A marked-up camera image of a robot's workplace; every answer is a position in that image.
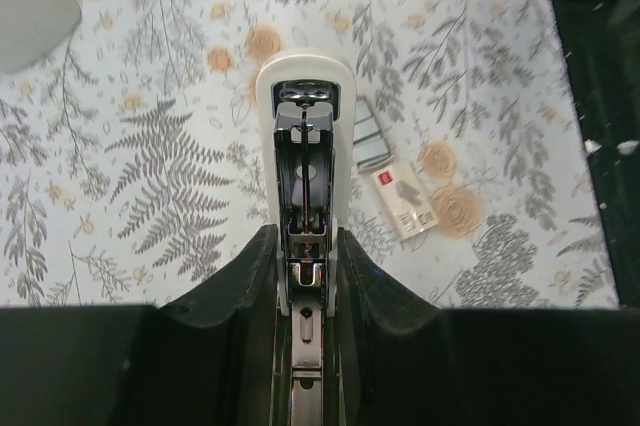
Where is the white wedge-shaped block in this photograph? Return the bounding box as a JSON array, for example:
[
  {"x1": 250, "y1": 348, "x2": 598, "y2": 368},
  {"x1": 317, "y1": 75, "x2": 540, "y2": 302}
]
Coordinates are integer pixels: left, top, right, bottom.
[{"x1": 1, "y1": 0, "x2": 82, "y2": 74}]

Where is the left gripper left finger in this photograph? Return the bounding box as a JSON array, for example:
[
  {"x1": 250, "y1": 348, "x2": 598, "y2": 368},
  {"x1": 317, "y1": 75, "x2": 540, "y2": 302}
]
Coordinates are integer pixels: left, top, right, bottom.
[{"x1": 1, "y1": 226, "x2": 278, "y2": 425}]

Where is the staple tray with staples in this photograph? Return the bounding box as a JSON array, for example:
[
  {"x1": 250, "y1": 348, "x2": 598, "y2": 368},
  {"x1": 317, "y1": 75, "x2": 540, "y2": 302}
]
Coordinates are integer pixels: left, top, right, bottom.
[{"x1": 353, "y1": 96, "x2": 392, "y2": 171}]

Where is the white staple box sleeve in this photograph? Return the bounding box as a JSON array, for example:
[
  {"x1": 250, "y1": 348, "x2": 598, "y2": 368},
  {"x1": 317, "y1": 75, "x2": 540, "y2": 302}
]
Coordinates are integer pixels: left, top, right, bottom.
[{"x1": 370, "y1": 161, "x2": 438, "y2": 240}]

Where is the floral table mat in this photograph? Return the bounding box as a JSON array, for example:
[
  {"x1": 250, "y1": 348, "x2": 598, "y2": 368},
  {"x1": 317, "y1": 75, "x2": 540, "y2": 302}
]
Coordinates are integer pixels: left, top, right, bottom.
[{"x1": 1, "y1": 0, "x2": 619, "y2": 308}]

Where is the beige stapler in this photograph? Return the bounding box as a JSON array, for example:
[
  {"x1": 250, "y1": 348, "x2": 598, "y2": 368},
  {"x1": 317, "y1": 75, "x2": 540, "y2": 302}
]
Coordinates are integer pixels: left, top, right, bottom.
[{"x1": 255, "y1": 47, "x2": 356, "y2": 425}]

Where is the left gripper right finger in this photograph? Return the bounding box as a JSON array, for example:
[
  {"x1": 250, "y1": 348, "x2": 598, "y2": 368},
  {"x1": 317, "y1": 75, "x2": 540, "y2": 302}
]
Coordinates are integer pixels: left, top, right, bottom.
[{"x1": 337, "y1": 230, "x2": 639, "y2": 425}]

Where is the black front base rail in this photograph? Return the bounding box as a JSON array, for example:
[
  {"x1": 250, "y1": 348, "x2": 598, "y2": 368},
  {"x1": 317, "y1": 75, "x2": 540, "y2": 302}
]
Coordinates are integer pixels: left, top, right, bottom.
[{"x1": 551, "y1": 0, "x2": 639, "y2": 307}]

